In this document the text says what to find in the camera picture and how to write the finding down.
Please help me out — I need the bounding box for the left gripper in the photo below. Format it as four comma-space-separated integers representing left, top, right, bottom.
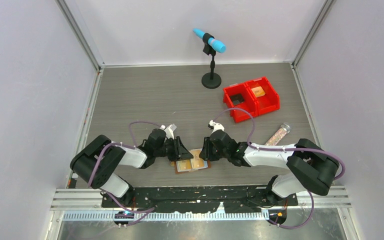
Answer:
154, 136, 193, 162

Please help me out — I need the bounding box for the orange credit card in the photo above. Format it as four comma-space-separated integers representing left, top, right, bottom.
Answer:
175, 159, 193, 173
190, 149, 209, 171

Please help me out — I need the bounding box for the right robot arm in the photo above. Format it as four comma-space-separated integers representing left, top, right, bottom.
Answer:
200, 130, 342, 205

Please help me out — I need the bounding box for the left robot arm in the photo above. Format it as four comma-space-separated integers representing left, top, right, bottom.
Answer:
69, 128, 194, 207

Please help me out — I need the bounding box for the left red bin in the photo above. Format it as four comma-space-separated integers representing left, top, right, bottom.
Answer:
223, 83, 258, 117

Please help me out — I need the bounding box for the red bin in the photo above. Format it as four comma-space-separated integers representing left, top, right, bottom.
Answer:
245, 76, 281, 116
223, 83, 258, 117

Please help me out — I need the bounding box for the black microphone stand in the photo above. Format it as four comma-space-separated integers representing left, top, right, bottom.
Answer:
201, 33, 222, 89

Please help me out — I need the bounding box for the glitter tube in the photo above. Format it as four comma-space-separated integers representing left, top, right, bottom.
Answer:
265, 123, 291, 146

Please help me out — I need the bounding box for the orange block in bin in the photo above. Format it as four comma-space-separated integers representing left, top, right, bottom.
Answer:
251, 86, 266, 98

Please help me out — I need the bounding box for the right red bin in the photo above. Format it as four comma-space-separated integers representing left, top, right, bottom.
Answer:
245, 76, 281, 116

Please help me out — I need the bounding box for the blue microphone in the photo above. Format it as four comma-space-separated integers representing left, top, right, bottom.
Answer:
193, 28, 227, 55

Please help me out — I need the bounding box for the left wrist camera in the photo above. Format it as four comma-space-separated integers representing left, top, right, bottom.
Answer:
159, 124, 177, 139

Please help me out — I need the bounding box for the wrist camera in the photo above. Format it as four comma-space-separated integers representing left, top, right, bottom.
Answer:
207, 120, 225, 133
159, 124, 177, 139

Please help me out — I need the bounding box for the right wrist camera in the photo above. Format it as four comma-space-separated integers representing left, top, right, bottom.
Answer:
207, 120, 225, 133

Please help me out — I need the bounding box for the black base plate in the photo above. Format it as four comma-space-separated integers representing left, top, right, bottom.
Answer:
100, 185, 298, 214

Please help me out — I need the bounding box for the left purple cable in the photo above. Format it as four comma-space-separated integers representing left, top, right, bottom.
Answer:
87, 120, 163, 228

